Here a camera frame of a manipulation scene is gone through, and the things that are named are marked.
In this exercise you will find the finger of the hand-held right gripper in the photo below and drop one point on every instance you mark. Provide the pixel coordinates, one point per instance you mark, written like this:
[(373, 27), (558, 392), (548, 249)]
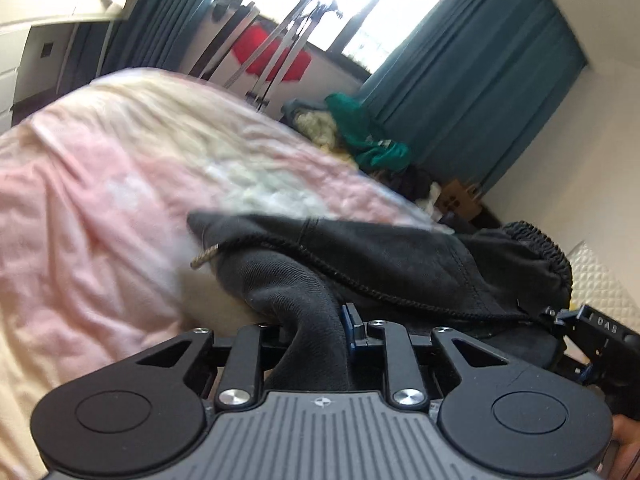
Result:
[(567, 316), (582, 372)]

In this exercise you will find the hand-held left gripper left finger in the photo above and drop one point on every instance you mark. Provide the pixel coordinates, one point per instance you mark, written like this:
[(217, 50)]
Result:
[(247, 355)]

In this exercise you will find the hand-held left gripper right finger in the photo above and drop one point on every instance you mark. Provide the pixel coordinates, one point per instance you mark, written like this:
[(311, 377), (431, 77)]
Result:
[(348, 332)]

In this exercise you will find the dark grey pants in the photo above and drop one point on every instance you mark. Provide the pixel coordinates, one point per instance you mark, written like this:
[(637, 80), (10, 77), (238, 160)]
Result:
[(400, 265)]

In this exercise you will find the person's right hand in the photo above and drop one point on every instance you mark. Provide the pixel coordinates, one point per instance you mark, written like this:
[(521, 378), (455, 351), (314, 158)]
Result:
[(627, 440)]

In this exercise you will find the white quilted pillow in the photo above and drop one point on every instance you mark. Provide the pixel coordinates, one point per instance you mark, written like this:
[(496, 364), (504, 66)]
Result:
[(605, 275)]

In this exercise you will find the dark upholstered bench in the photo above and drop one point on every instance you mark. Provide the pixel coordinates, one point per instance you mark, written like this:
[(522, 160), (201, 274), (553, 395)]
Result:
[(490, 219)]

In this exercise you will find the black garment pile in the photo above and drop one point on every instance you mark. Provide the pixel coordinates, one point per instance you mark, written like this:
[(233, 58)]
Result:
[(405, 182)]

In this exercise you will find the brown paper bag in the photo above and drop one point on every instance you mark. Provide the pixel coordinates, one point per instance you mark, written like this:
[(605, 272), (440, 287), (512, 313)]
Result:
[(457, 199)]

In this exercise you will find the white cloth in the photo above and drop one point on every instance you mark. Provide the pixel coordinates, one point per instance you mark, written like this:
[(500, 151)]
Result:
[(432, 195)]

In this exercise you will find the green garment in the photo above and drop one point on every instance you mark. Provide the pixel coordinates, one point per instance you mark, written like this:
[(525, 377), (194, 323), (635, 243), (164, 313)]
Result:
[(365, 135)]

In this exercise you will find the pink and yellow bed sheet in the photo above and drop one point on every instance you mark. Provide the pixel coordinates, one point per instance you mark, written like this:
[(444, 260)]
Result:
[(100, 210)]

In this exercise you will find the yellow garment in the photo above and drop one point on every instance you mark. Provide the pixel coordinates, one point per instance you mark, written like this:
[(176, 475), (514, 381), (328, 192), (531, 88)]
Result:
[(315, 127)]

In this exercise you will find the blue curtain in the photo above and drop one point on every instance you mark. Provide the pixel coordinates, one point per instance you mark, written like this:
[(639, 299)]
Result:
[(475, 60), (150, 15)]

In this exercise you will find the silver tripod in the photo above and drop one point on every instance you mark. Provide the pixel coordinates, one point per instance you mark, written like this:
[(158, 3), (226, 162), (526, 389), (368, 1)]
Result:
[(280, 45)]

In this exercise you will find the red cloth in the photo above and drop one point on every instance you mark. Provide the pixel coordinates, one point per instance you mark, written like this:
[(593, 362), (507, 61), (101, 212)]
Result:
[(250, 47)]

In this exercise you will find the dark framed window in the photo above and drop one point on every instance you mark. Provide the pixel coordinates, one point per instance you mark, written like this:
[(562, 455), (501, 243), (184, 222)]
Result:
[(380, 10)]

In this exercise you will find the white dressing table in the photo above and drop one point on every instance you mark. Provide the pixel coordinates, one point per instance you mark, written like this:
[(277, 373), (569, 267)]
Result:
[(35, 35)]

